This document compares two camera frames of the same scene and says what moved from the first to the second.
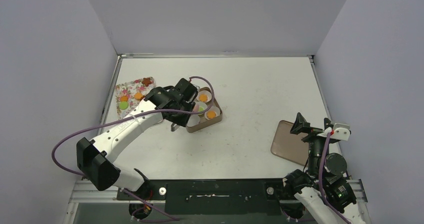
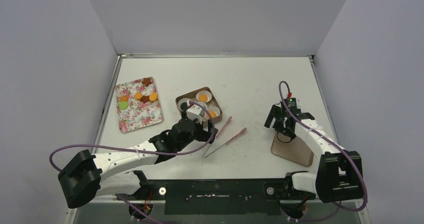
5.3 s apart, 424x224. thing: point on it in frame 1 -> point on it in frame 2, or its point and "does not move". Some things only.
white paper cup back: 204,96 does not move
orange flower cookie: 211,114 does not move
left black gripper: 180,121 -> 204,135
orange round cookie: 203,98 does not move
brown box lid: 288,145 does not move
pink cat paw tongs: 174,126 -> 205,155
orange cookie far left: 124,99 does not move
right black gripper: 313,137 -> 280,117
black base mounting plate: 213,197 does not move
